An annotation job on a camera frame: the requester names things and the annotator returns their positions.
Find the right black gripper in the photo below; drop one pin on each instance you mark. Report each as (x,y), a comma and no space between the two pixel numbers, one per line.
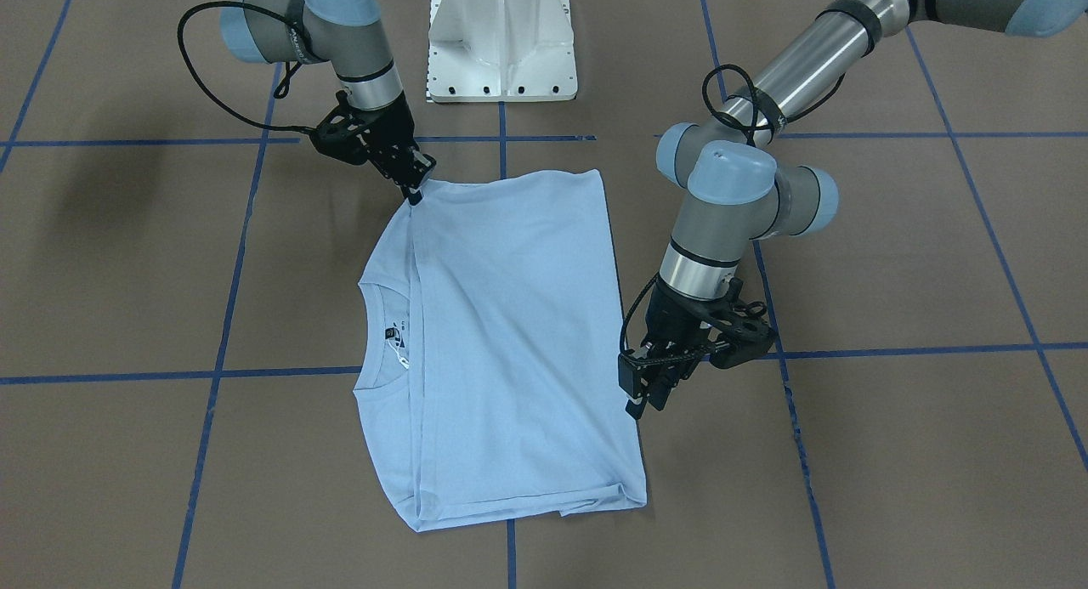
(390,138)

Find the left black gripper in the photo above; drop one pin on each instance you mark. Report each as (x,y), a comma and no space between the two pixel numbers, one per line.
(675,319)

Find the light blue t-shirt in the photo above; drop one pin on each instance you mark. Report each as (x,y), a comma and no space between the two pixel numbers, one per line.
(490,389)

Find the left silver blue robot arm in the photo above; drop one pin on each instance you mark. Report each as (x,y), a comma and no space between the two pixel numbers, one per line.
(736,192)

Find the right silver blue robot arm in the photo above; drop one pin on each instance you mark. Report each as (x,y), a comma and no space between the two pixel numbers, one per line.
(348,34)

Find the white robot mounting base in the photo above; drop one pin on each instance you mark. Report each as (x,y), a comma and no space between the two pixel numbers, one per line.
(483,51)

